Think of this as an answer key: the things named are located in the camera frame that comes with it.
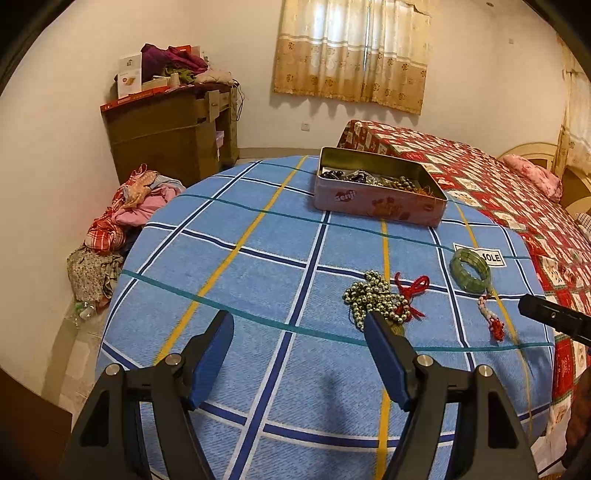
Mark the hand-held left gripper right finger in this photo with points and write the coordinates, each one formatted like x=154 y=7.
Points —
x=388 y=360

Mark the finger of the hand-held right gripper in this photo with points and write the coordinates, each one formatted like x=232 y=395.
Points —
x=554 y=318

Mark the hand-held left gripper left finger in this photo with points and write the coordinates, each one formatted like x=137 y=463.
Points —
x=210 y=360

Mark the red tassel bead charm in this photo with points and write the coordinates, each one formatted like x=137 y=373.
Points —
x=497 y=330

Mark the pink tin box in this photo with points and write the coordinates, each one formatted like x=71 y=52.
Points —
x=369 y=207

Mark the orange tassel wooden beads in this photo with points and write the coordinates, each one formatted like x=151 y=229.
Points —
x=424 y=189

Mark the silver bangle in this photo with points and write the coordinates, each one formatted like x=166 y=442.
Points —
x=358 y=175

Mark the person's right forearm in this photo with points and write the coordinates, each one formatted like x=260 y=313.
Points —
x=579 y=415

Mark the blue plaid tablecloth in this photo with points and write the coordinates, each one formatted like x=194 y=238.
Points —
x=277 y=300

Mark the striped pillow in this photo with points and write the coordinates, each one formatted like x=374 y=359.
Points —
x=586 y=224

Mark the clear plastic bag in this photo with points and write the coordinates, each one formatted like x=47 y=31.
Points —
x=85 y=311

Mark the pink pillow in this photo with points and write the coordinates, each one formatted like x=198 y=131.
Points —
x=535 y=175

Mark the red patchwork bedspread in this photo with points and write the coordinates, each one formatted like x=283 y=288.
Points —
x=485 y=175

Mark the pile of pink clothes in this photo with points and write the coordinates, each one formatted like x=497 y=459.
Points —
x=138 y=207

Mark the cream wooden headboard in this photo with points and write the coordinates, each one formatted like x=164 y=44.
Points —
x=526 y=150

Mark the brown wooden board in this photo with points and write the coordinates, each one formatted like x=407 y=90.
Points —
x=27 y=429

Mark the narrow beige window curtain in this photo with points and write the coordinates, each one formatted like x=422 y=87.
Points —
x=577 y=115

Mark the brown wooden desk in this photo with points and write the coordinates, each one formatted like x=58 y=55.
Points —
x=161 y=138

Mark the flat red box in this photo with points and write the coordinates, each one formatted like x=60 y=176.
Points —
x=120 y=102

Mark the white upright box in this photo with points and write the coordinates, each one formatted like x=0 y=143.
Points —
x=128 y=76

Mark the wide beige window curtain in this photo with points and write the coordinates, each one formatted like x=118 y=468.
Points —
x=346 y=60

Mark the pile of purple clothes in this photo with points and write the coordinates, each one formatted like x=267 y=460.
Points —
x=157 y=57

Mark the red white carton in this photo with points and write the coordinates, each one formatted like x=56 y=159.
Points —
x=184 y=50

